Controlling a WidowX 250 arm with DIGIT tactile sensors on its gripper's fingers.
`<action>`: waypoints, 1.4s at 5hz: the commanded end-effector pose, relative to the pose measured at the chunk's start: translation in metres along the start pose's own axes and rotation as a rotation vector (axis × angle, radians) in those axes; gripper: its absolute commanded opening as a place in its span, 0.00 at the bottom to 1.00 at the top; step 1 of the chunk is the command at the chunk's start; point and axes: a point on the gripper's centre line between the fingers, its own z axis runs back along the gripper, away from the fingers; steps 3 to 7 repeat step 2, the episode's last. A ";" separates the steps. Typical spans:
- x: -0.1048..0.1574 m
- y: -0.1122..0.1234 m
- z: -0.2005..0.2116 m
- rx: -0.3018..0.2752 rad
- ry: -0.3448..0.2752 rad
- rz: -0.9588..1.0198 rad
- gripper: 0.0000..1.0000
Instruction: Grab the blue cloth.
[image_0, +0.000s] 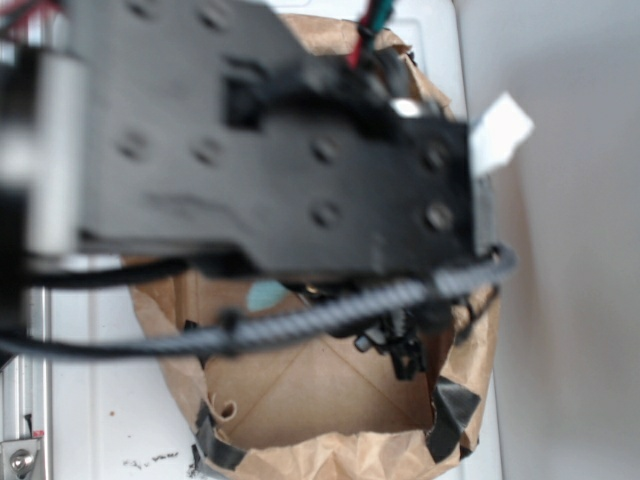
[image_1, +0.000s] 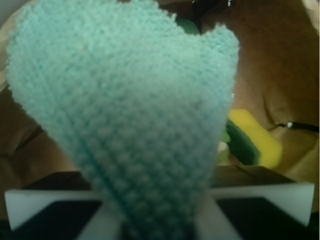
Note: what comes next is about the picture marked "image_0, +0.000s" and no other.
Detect aluminium extrusion rail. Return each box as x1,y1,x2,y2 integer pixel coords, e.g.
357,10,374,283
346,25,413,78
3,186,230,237
0,284,54,480

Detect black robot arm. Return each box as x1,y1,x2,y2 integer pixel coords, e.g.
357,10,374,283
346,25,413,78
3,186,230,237
1,1,479,286

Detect brown paper bag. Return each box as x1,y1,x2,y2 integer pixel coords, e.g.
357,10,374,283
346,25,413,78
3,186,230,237
123,13,501,480

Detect braided black cable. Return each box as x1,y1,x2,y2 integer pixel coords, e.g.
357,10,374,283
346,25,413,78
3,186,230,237
0,243,519,359

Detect red and green wires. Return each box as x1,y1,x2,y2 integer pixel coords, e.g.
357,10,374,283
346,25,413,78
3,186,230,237
344,0,401,70

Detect white paper tag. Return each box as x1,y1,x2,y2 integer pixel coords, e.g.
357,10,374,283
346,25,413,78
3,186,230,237
469,92,535,179

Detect metal corner bracket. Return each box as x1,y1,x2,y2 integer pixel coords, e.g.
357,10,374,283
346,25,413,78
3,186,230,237
1,439,45,480

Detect blue woven cloth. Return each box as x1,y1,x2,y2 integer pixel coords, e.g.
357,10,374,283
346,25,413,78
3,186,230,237
246,280,288,312

